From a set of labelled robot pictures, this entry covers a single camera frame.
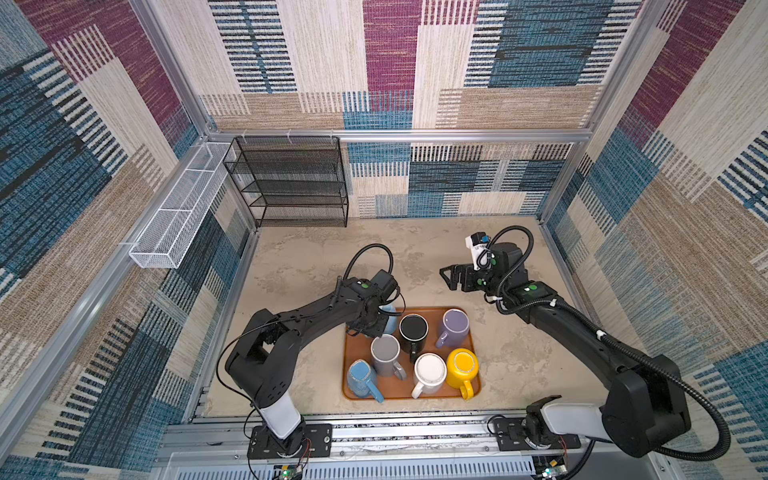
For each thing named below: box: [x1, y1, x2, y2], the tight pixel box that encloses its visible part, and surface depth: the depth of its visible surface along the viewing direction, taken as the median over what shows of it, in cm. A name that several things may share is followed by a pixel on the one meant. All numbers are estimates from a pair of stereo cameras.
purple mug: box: [436, 308, 470, 349], surface depth 86 cm
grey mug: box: [370, 334, 406, 381], surface depth 79 cm
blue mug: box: [347, 359, 384, 403], surface depth 76 cm
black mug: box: [399, 313, 429, 363], surface depth 83 cm
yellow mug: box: [446, 348, 479, 401], surface depth 77 cm
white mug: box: [411, 352, 448, 399], surface depth 79 cm
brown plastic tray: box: [343, 307, 481, 399], surface depth 80 cm
